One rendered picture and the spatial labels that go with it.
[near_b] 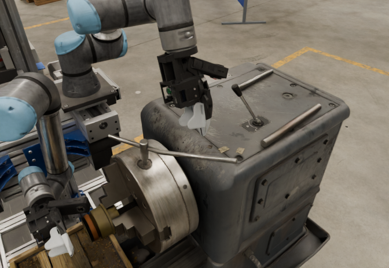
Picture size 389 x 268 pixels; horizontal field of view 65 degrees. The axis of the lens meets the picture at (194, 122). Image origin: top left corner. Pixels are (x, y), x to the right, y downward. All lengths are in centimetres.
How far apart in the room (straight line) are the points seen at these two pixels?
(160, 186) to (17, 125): 38
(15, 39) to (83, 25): 72
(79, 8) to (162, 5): 17
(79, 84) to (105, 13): 64
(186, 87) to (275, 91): 54
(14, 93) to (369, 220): 228
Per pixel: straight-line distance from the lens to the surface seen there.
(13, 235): 218
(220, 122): 93
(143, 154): 78
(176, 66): 64
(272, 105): 104
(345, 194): 262
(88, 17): 68
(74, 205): 97
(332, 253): 226
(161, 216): 81
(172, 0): 62
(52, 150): 111
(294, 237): 154
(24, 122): 85
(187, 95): 65
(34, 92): 89
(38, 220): 96
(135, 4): 70
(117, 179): 90
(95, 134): 125
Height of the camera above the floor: 181
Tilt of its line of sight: 37 degrees down
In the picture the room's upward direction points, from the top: straight up
